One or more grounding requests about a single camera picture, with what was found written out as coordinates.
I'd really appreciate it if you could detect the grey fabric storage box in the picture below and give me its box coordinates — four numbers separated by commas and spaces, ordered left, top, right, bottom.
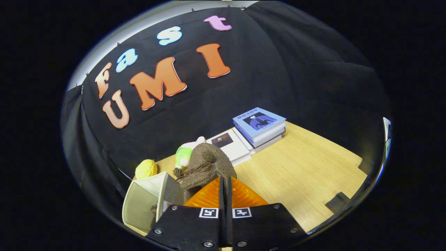
122, 171, 185, 235

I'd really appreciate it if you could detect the pink plush toy green shirt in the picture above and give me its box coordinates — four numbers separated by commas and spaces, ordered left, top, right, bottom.
175, 136, 207, 170

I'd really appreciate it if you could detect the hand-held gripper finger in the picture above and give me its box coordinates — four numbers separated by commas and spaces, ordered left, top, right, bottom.
226, 177, 307, 251
146, 177, 225, 251

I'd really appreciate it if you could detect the white book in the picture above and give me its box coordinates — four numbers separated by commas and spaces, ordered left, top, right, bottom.
206, 128, 252, 166

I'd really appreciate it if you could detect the yellow plush ball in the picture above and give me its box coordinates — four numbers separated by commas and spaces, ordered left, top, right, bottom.
135, 159, 158, 180

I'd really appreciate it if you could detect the blue book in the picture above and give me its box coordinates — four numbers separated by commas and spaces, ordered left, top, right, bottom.
232, 107, 287, 143

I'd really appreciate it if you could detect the small dark block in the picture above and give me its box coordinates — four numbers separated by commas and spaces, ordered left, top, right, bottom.
326, 192, 351, 214

